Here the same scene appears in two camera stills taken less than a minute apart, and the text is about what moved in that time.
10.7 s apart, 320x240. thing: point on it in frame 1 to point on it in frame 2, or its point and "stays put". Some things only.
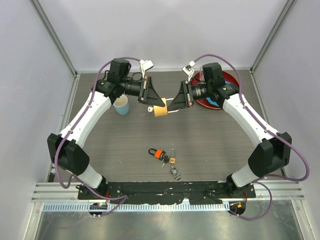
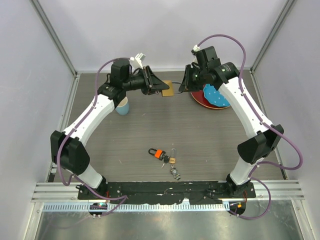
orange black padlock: [159, 154] stays put
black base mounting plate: [152, 192] stays put
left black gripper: [149, 95] to [152, 83]
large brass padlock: [161, 111] to [168, 92]
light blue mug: [121, 105] stays put
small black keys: [166, 160] stays put
